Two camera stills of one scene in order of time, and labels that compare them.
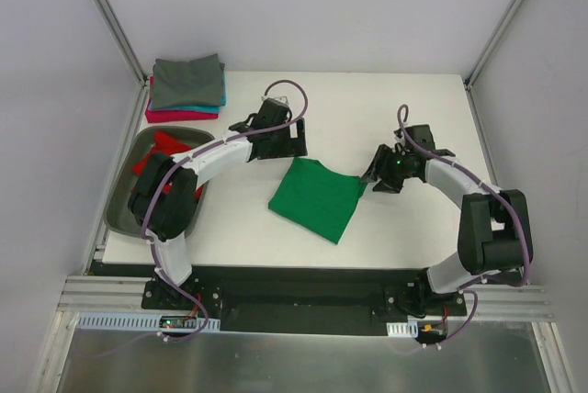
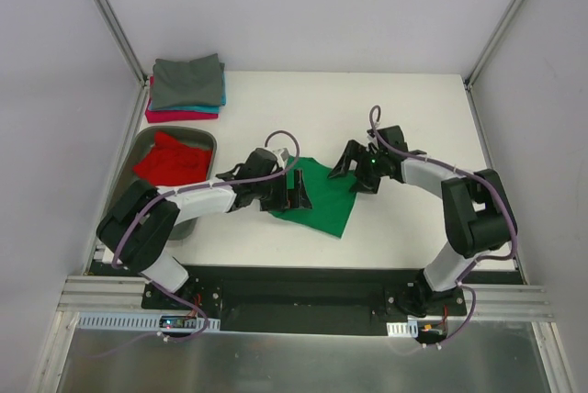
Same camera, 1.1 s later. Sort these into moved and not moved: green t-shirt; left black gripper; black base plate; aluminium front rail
Moved: left black gripper
Not moved: black base plate; green t-shirt; aluminium front rail
